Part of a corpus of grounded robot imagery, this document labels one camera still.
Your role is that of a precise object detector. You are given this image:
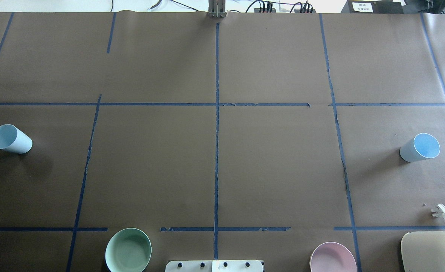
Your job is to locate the light blue cup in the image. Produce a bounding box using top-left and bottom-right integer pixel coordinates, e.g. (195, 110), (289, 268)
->
(0, 124), (33, 154)
(399, 133), (441, 162)

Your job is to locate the green bowl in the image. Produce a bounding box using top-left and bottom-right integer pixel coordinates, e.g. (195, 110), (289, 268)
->
(105, 228), (152, 272)

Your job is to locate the pink bowl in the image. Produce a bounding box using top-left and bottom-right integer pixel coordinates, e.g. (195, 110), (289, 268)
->
(309, 242), (358, 272)

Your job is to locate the black box with label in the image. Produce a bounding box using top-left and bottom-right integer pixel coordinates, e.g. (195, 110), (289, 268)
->
(340, 0), (404, 14)

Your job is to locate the cream toaster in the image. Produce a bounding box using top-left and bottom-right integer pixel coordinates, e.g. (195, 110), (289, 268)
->
(400, 231), (445, 272)

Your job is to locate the white power plug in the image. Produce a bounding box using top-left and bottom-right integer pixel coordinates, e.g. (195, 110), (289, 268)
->
(430, 204), (445, 221)

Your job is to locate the aluminium frame post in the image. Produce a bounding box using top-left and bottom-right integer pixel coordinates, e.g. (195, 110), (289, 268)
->
(208, 0), (227, 18)

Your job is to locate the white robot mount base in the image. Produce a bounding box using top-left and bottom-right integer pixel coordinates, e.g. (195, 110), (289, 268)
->
(165, 260), (265, 272)

